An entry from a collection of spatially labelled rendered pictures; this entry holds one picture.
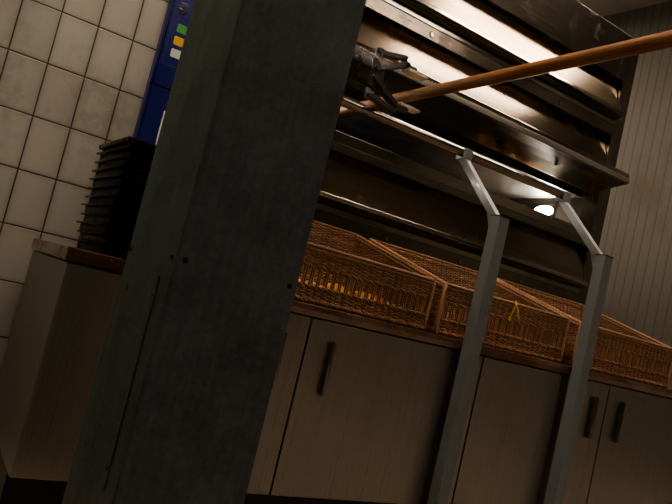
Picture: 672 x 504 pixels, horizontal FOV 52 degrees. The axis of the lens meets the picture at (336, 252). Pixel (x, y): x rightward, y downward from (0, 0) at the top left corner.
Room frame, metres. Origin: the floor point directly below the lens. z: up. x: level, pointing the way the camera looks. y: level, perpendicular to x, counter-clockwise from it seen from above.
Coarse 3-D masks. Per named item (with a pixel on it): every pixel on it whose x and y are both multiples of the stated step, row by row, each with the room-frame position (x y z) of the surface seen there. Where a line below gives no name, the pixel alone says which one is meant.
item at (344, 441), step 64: (64, 256) 1.43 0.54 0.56; (64, 320) 1.44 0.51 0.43; (320, 320) 1.75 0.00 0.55; (0, 384) 1.80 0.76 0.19; (64, 384) 1.46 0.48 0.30; (320, 384) 1.77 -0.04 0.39; (384, 384) 1.87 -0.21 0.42; (448, 384) 1.98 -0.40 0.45; (512, 384) 2.11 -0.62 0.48; (640, 384) 2.42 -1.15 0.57; (0, 448) 1.58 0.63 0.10; (64, 448) 1.47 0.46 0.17; (320, 448) 1.79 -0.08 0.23; (384, 448) 1.90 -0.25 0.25; (512, 448) 2.14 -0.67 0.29; (576, 448) 2.30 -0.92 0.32; (640, 448) 2.47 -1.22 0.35
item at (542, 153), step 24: (456, 96) 2.38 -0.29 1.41; (432, 120) 2.56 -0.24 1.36; (456, 120) 2.53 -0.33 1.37; (480, 120) 2.50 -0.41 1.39; (504, 120) 2.51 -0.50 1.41; (504, 144) 2.68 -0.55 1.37; (528, 144) 2.65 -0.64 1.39; (552, 144) 2.64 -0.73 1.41; (552, 168) 2.85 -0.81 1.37; (576, 168) 2.81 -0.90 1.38; (600, 168) 2.80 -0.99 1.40
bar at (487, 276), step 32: (416, 128) 2.03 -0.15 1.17; (480, 160) 2.17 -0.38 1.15; (480, 192) 2.04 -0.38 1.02; (576, 224) 2.32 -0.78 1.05; (608, 256) 2.19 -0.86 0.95; (480, 288) 1.95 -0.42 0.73; (480, 320) 1.94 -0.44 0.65; (480, 352) 1.96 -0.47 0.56; (576, 352) 2.21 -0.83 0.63; (576, 384) 2.19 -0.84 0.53; (448, 416) 1.96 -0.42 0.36; (576, 416) 2.19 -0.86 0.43; (448, 448) 1.94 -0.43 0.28; (448, 480) 1.95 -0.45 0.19
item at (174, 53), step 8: (184, 0) 1.98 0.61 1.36; (192, 0) 1.99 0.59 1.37; (176, 8) 1.97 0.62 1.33; (184, 8) 1.98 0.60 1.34; (192, 8) 1.99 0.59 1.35; (176, 16) 1.97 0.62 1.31; (184, 16) 1.98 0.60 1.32; (176, 24) 1.98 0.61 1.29; (184, 24) 1.99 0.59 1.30; (176, 32) 1.98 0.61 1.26; (184, 32) 1.99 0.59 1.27; (168, 40) 1.97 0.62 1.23; (176, 40) 1.98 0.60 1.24; (168, 48) 1.97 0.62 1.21; (176, 48) 1.99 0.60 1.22; (168, 56) 1.98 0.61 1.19; (176, 56) 1.99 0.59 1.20; (168, 64) 1.98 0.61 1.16; (176, 64) 1.99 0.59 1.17
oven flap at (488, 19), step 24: (408, 0) 2.37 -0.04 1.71; (432, 0) 2.45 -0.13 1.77; (456, 0) 2.53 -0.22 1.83; (456, 24) 2.47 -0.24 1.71; (480, 24) 2.58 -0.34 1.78; (504, 24) 2.67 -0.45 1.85; (504, 48) 2.59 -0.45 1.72; (528, 48) 2.72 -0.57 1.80; (552, 48) 2.82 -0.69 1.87; (552, 72) 2.74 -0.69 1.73; (576, 72) 2.89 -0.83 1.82; (576, 96) 2.86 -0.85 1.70; (600, 96) 2.95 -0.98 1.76
